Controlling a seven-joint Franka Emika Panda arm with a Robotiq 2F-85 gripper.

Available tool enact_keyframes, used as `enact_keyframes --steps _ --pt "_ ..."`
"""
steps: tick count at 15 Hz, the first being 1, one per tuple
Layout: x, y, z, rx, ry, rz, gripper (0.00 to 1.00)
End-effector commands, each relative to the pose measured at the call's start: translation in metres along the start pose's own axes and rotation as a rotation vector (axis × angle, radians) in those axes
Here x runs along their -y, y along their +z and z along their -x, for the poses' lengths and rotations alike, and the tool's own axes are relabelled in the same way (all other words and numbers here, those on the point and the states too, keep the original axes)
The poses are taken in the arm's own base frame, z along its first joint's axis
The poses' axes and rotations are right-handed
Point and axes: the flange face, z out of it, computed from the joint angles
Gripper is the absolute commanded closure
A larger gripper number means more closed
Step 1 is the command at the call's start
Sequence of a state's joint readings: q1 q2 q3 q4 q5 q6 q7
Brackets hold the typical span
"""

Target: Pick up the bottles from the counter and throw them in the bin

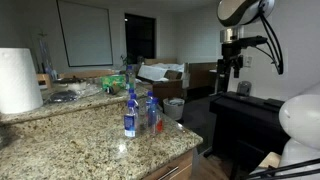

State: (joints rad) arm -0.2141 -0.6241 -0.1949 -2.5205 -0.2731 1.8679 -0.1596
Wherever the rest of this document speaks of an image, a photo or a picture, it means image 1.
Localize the dark window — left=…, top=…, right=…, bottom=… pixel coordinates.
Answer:
left=125, top=13, right=156, bottom=64

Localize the wooden counter drawer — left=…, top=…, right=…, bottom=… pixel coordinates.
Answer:
left=142, top=150, right=193, bottom=180

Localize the black piano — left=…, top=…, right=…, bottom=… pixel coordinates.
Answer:
left=204, top=90, right=292, bottom=180

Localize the front blue-label water bottle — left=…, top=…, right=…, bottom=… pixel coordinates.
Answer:
left=124, top=100, right=137, bottom=138

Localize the water bottle with red label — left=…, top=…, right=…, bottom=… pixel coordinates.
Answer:
left=148, top=97, right=159, bottom=134

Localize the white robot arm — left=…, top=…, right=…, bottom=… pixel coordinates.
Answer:
left=217, top=0, right=320, bottom=180

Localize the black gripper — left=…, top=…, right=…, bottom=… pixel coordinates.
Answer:
left=215, top=36, right=267, bottom=93

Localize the wall light switch plate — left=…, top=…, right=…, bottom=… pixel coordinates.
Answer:
left=244, top=56, right=253, bottom=68

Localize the white projector screen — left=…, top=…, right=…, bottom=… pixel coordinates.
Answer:
left=57, top=0, right=113, bottom=67

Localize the white paper towel roll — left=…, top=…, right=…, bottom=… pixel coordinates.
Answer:
left=0, top=48, right=43, bottom=114

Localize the black bowl on ledge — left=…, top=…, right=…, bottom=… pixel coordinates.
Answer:
left=49, top=90, right=78, bottom=103

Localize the brown wooden desk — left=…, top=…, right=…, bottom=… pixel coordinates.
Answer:
left=137, top=59, right=217, bottom=101

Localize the potted plant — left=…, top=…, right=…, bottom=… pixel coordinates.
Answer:
left=120, top=54, right=133, bottom=66

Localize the green tissue box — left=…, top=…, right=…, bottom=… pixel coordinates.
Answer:
left=100, top=75, right=126, bottom=94

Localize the white waste bin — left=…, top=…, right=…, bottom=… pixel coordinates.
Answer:
left=163, top=98, right=185, bottom=120

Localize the blue-cap water bottle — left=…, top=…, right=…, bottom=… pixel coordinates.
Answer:
left=145, top=91, right=153, bottom=125
left=128, top=88, right=139, bottom=114

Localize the water bottle on upper ledge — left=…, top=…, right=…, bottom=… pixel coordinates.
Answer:
left=126, top=65, right=136, bottom=89

